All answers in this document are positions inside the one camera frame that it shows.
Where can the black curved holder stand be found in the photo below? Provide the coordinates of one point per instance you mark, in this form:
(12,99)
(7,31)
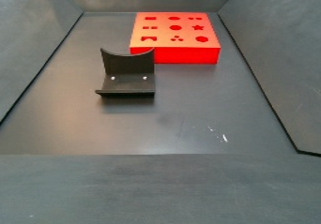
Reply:
(128,74)

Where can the red shape sorter block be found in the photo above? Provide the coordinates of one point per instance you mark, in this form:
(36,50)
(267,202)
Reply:
(181,36)

